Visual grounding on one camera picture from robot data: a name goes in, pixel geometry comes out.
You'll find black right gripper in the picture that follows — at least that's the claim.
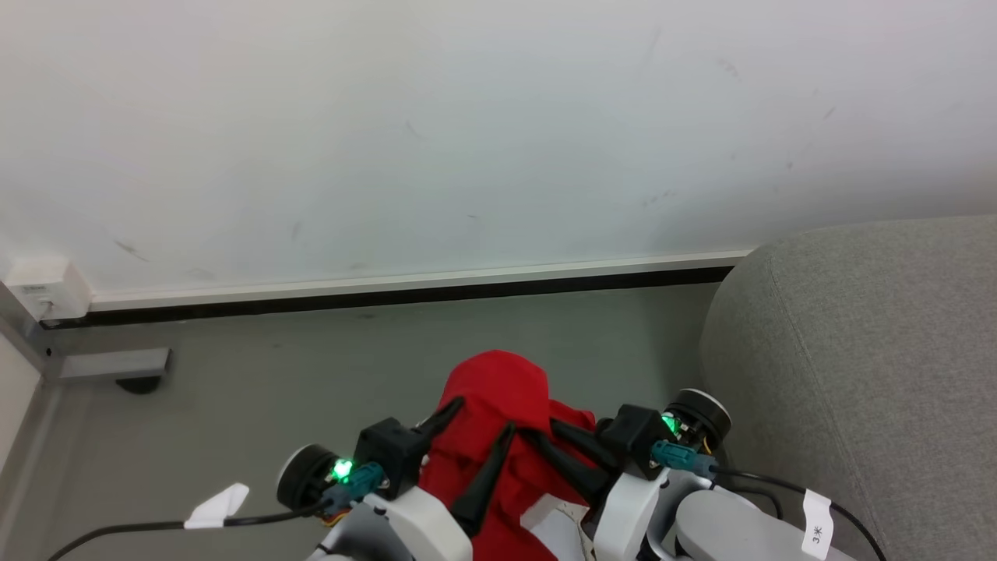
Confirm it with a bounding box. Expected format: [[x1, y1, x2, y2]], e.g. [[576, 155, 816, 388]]
[[519, 404, 674, 506]]

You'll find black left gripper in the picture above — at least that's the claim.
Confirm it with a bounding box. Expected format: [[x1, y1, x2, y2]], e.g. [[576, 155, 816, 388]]
[[354, 397, 518, 540]]

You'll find red clothing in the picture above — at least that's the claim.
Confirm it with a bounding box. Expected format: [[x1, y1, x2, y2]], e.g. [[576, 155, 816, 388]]
[[417, 349, 624, 561]]

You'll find white clothing tag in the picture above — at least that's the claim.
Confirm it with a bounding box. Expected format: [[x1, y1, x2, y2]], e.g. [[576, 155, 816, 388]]
[[520, 495, 597, 561]]

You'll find white and black baseboard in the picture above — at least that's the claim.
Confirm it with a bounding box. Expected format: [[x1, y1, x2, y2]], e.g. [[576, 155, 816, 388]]
[[39, 249, 758, 330]]

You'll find grey fabric sofa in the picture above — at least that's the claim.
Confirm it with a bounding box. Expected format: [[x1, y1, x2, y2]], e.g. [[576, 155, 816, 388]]
[[699, 214, 997, 561]]

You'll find teal right arm cable connector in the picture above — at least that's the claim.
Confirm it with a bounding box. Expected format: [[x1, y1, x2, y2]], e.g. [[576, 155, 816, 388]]
[[650, 439, 719, 478]]

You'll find teal arm cable connector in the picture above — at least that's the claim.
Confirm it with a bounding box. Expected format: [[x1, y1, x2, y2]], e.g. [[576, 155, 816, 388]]
[[323, 461, 388, 506], [650, 439, 719, 478]]

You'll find teal left arm cable connector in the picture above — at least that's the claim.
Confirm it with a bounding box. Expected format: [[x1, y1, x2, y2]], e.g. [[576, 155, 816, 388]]
[[323, 461, 388, 506]]

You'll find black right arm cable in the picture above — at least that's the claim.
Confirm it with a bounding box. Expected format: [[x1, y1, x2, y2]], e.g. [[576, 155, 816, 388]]
[[710, 466, 887, 561]]

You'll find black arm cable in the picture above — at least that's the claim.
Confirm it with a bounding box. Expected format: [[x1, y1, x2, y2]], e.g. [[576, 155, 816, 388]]
[[710, 466, 887, 561], [47, 501, 336, 561]]

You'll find blank white cable tape flag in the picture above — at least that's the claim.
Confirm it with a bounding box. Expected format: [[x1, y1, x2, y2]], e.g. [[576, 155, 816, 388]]
[[184, 482, 251, 530]]

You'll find white cable label with mark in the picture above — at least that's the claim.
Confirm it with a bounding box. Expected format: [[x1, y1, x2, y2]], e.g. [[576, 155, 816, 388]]
[[800, 489, 837, 561]]

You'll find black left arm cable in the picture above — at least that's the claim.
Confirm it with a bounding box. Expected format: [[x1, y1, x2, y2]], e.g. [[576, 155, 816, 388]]
[[47, 501, 336, 561]]

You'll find white wall socket box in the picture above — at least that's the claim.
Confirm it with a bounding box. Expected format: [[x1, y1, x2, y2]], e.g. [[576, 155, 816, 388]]
[[2, 256, 93, 323]]

